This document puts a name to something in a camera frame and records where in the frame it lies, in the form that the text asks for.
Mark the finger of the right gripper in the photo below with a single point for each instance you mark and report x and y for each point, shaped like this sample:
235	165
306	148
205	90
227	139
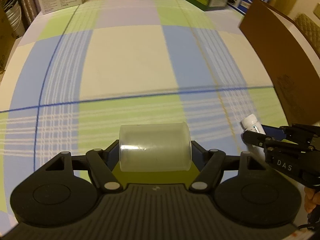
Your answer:
277	133
256	139

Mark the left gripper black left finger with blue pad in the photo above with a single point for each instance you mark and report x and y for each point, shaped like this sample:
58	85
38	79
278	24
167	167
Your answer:
98	170

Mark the single wall socket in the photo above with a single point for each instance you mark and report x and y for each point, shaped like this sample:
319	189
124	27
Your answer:
316	11

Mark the brown cardboard boxes stack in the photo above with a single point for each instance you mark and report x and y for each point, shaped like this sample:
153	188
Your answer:
7	39

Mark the clear plastic cup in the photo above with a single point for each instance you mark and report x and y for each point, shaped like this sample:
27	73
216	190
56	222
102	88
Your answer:
155	148

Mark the brown cardboard storage box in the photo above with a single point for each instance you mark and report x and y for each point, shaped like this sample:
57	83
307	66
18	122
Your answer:
289	59

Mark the small white bottle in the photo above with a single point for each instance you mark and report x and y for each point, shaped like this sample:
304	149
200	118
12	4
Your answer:
250	123

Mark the person's right hand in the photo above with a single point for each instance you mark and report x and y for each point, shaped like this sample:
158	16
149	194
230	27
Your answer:
311	200

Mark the checkered bed sheet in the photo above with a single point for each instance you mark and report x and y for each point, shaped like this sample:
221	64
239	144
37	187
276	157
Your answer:
80	73

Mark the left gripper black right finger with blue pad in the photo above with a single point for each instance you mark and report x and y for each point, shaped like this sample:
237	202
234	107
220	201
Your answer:
209	163

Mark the quilted tan cushion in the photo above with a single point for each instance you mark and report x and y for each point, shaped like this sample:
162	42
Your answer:
309	28

